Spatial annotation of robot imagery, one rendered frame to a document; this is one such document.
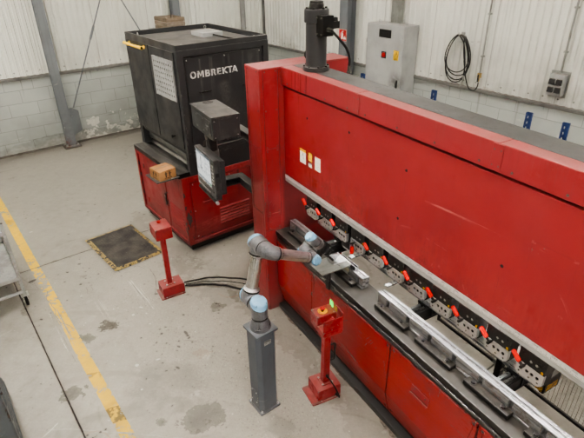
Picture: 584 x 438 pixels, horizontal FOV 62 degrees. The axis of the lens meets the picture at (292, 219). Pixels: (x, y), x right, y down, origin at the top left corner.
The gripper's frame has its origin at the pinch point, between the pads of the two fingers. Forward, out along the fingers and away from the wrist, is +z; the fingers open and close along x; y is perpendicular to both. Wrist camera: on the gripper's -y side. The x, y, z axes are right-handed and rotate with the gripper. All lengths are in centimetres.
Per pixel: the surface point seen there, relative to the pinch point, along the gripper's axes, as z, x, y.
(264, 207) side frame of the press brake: -21, 83, -6
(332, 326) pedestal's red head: 5, -38, -34
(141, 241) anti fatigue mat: 12, 273, -141
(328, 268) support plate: -4.1, -5.7, -6.5
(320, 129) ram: -68, 31, 65
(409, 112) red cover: -93, -59, 89
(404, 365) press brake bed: 24, -88, -19
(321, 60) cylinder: -93, 52, 102
